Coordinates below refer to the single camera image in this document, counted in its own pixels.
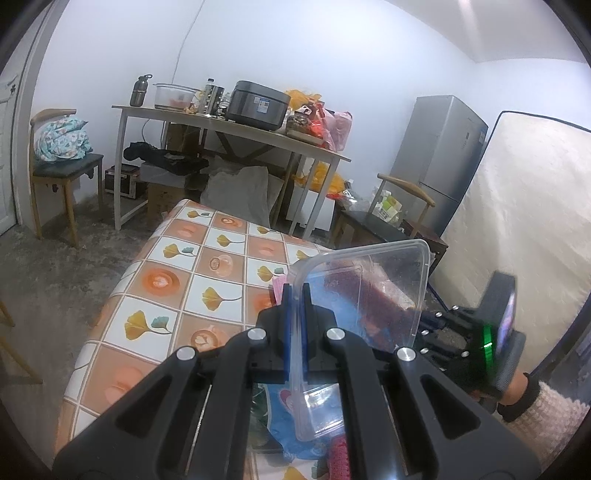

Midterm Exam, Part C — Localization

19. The pink cloth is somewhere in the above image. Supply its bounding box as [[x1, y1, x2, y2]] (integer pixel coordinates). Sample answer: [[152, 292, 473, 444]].
[[271, 274, 287, 305]]

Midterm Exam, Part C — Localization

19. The white door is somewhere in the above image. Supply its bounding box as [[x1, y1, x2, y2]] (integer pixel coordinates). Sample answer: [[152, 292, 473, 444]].
[[0, 74, 19, 235]]

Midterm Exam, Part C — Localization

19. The dark wooden stool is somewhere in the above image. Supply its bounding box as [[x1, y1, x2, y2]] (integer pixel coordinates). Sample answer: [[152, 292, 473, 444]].
[[401, 219, 449, 274]]

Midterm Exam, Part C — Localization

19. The black case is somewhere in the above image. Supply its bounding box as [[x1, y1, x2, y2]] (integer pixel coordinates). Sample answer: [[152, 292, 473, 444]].
[[104, 164, 145, 200]]

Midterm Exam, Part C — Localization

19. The dark metal bottle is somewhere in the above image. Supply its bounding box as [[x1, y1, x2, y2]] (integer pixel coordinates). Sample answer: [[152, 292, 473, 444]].
[[129, 74, 152, 107]]

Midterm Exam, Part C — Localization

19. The wooden chair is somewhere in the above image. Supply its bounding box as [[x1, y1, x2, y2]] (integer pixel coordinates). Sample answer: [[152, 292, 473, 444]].
[[28, 108, 105, 248], [331, 173, 436, 246]]

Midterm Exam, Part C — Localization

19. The floral folded blanket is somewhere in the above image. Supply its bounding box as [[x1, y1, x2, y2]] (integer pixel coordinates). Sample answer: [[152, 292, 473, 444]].
[[34, 115, 93, 163]]

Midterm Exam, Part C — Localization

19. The yellow plastic bag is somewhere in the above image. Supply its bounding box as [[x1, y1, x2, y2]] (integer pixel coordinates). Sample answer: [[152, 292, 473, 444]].
[[293, 162, 346, 196]]

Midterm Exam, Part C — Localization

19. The black clothes pile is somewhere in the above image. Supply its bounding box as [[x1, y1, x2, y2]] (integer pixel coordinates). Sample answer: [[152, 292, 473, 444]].
[[123, 142, 209, 175]]

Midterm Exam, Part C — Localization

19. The grey rice cooker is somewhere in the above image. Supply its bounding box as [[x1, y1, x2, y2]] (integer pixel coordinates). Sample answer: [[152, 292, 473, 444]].
[[225, 80, 290, 131]]

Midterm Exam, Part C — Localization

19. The cardboard box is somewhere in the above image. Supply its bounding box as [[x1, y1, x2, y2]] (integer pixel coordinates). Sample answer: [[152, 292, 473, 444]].
[[147, 183, 185, 223]]

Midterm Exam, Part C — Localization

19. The left wooden chair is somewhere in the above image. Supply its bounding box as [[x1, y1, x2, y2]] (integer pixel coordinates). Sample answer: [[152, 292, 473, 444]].
[[28, 108, 105, 248]]

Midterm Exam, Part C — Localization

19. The white mattress blue trim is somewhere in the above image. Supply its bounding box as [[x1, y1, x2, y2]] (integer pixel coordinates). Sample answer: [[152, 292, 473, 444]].
[[430, 111, 590, 371]]

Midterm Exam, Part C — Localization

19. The long white side table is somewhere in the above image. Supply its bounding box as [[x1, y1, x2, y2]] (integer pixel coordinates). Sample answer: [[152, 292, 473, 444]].
[[113, 105, 351, 240]]

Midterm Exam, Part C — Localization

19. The patterned tablecloth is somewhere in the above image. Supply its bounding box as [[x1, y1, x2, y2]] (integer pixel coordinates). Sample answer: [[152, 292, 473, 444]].
[[53, 200, 324, 479]]

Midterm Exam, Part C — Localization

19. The grey pillow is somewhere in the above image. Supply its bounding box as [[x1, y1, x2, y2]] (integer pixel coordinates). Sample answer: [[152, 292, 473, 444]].
[[200, 166, 283, 227]]

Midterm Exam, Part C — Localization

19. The clear glass bowl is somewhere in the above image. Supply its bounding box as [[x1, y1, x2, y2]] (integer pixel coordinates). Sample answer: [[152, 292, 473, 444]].
[[154, 83, 200, 111]]

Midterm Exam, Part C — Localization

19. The right hand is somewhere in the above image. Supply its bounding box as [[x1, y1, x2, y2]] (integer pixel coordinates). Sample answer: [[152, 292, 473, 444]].
[[498, 370, 539, 409]]

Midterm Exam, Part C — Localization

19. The clear plastic container lid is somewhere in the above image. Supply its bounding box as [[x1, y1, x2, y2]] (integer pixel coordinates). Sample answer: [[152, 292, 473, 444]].
[[287, 239, 431, 442]]

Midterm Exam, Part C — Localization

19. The pink plastic bag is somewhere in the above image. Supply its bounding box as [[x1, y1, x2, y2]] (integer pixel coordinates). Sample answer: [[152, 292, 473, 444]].
[[321, 109, 353, 152]]

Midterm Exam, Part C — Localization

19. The knitted cream sleeve forearm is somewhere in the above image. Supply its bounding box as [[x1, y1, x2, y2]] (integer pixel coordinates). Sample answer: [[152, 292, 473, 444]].
[[497, 373, 590, 470]]

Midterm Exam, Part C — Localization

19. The silver refrigerator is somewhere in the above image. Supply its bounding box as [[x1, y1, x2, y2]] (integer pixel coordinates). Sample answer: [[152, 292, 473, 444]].
[[391, 95, 488, 235]]

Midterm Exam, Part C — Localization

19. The right wooden chair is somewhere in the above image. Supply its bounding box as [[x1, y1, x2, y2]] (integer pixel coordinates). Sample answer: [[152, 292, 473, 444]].
[[331, 173, 436, 246]]

